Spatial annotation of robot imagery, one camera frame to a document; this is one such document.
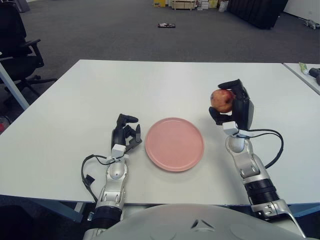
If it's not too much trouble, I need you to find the white desk leg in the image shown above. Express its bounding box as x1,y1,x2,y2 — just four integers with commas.
0,59,30,111

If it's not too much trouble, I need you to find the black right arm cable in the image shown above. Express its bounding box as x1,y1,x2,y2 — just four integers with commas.
237,128,285,170

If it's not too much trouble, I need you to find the red grey floor item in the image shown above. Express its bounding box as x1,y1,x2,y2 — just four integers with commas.
0,116,12,135

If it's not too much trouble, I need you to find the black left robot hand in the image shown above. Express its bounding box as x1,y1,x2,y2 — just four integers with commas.
110,112,143,154

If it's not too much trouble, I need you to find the black partition screen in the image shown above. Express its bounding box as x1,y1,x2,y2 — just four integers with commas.
226,0,290,30

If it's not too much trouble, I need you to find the black office chair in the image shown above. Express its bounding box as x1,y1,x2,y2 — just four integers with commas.
0,0,58,101

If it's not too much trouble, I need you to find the grey robot torso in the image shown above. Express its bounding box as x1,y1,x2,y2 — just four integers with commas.
82,203,308,240

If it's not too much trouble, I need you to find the grey quadruped robot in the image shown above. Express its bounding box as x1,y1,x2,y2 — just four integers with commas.
303,19,320,30

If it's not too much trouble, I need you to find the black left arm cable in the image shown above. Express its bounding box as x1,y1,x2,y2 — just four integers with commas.
81,153,113,201

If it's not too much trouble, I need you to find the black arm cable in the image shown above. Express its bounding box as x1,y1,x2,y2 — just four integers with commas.
237,128,285,170
81,153,113,201

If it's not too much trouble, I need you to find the red yellow apple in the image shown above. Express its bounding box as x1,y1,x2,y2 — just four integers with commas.
210,89,237,114

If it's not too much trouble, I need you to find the wooden crate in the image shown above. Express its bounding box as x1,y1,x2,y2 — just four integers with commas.
171,0,198,11

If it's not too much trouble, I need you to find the pink round plate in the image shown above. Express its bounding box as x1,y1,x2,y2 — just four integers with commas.
144,116,205,173

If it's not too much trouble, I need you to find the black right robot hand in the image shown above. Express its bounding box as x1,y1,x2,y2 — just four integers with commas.
208,78,255,131

